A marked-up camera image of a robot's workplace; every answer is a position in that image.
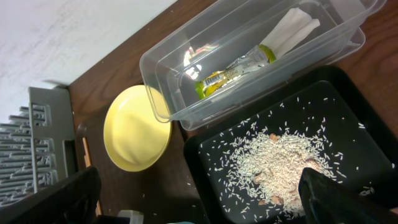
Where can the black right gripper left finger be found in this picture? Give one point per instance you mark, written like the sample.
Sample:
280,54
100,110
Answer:
72,200

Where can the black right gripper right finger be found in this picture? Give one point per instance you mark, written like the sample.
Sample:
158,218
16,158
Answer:
326,201

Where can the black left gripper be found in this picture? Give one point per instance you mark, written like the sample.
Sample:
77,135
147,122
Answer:
123,217

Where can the green white snack wrapper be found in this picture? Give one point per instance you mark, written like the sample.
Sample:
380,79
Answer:
256,58

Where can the light blue bowl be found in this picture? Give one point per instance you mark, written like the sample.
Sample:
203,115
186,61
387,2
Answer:
183,222

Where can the pile of rice waste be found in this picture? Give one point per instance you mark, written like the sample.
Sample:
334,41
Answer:
268,167

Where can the black waste tray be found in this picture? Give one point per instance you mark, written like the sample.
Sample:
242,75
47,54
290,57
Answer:
324,104

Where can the wooden chopstick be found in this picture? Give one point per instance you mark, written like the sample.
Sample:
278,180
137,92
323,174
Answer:
87,159

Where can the grey dish rack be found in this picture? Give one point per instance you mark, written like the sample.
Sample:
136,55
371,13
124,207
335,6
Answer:
37,146

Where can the brown serving tray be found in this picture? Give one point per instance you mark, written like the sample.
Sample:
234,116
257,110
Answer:
164,193

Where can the yellow plate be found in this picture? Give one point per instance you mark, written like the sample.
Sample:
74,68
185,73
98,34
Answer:
133,137

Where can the clear plastic bin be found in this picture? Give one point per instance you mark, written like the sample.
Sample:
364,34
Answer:
226,30

